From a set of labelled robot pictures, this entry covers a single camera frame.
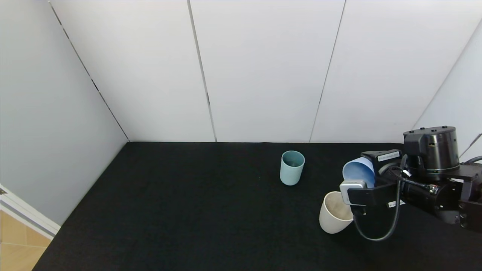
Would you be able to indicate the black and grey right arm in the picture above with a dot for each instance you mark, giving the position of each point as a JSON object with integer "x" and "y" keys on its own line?
{"x": 433, "y": 150}

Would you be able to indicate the cream plastic cup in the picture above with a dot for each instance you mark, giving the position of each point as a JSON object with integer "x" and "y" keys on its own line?
{"x": 333, "y": 222}

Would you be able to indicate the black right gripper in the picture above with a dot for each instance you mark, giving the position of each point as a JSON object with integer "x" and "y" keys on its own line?
{"x": 385, "y": 156}

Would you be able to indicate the white floor trim strip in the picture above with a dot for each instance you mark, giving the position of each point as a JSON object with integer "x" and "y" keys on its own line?
{"x": 26, "y": 214}

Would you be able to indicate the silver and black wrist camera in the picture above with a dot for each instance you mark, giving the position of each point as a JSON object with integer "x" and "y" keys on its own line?
{"x": 361, "y": 194}

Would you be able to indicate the teal plastic cup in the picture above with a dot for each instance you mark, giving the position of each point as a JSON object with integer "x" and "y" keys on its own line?
{"x": 290, "y": 173}

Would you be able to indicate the blue plastic cup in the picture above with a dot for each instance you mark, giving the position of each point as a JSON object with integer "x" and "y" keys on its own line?
{"x": 357, "y": 171}

